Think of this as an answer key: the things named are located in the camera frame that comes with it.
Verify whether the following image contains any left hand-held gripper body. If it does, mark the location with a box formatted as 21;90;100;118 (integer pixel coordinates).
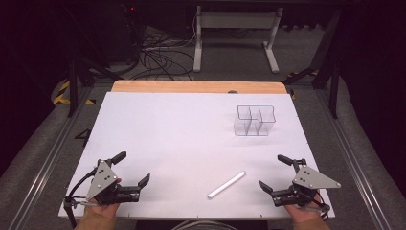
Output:
85;158;142;206

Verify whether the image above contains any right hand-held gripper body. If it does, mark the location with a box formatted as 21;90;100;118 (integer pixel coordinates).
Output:
271;158;342;208

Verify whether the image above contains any white tube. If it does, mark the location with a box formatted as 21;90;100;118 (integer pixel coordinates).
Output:
207;170;247;200

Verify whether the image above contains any clear acrylic organizer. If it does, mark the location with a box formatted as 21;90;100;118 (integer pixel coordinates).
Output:
233;104;277;137

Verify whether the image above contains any person's left hand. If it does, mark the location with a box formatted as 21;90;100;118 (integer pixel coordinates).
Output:
83;201;123;221

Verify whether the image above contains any person's right hand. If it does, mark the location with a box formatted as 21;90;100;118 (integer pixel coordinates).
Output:
283;192;324;224

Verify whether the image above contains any white table sheet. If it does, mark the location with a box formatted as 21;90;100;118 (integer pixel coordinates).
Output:
57;91;336;221

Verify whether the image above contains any black metal stand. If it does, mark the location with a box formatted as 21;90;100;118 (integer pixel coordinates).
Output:
62;6;124;119
282;9;343;120

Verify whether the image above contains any yellow black hazard tape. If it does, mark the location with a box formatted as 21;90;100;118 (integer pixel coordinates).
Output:
52;80;97;105

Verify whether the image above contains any black box with red light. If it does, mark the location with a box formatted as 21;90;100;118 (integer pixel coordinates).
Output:
119;0;148;66

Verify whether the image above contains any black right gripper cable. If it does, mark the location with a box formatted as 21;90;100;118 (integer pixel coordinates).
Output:
305;191;331;222

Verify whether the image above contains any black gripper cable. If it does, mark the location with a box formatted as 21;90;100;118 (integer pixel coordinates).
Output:
305;191;331;222
62;168;98;229

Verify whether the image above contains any aluminium floor rail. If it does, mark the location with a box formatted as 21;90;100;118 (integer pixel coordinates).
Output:
8;86;94;230
314;89;395;230

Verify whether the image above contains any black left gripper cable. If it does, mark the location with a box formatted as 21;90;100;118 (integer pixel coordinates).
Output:
62;168;98;229

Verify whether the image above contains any grey cable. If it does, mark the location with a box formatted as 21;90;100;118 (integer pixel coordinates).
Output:
169;219;239;230

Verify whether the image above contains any tangle of black floor cables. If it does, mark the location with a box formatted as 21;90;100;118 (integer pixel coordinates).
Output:
128;30;196;81

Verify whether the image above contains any white metal stand frame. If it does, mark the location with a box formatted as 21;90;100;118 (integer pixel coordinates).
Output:
192;5;284;75

